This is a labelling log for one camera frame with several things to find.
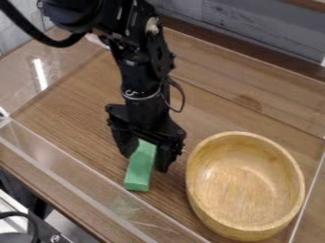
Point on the black clamp with cable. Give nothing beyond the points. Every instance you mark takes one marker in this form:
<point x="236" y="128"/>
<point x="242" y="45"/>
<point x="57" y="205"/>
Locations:
<point x="23" y="228"/>

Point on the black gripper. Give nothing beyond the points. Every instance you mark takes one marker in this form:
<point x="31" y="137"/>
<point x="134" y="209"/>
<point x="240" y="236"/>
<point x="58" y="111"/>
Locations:
<point x="144" y="119"/>

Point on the green rectangular block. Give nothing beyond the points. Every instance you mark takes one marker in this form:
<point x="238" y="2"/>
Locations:
<point x="142" y="161"/>

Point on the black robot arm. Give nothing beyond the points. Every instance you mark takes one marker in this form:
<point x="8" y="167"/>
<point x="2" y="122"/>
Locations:
<point x="130" y="27"/>

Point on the brown wooden bowl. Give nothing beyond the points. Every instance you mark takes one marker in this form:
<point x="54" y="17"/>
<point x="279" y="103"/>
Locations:
<point x="245" y="185"/>

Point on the clear acrylic tray wall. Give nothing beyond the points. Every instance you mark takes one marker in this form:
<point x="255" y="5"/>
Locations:
<point x="62" y="155"/>

